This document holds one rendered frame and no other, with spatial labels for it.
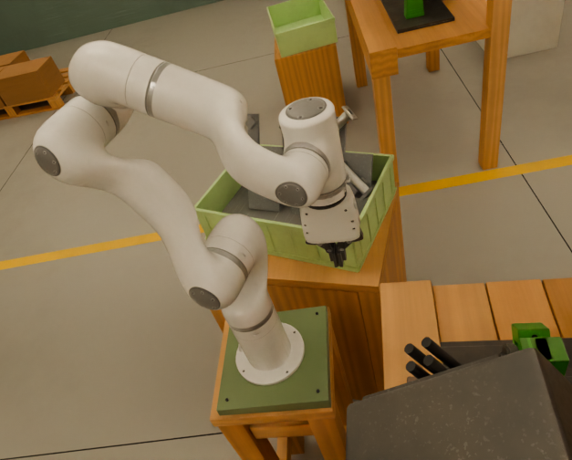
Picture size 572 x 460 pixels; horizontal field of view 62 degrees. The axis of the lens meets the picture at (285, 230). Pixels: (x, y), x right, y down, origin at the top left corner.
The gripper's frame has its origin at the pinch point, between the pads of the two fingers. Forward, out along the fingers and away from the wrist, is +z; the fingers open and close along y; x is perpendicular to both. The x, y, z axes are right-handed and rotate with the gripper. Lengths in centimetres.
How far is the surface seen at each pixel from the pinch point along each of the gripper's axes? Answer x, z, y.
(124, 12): -621, 113, 346
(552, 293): -21, 42, -48
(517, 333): 8.4, 15.8, -31.3
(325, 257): -43, 47, 13
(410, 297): -20.2, 40.0, -13.0
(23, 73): -377, 86, 356
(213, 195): -71, 37, 55
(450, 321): -13.2, 42.0, -22.4
